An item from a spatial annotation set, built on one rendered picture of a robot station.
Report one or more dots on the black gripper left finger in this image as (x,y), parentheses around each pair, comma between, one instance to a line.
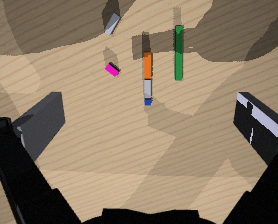
(30,197)

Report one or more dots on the small magenta block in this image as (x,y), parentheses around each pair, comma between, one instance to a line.
(111,69)

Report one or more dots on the orange rod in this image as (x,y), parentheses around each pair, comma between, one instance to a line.
(147,65)

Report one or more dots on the small blue block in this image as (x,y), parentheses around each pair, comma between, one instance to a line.
(147,101)

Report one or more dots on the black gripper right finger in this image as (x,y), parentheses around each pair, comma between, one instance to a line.
(259,125)

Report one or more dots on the grey rectangular block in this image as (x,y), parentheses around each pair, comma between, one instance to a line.
(147,88)
(112,23)

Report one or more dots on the green rod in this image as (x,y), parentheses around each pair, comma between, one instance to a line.
(178,52)

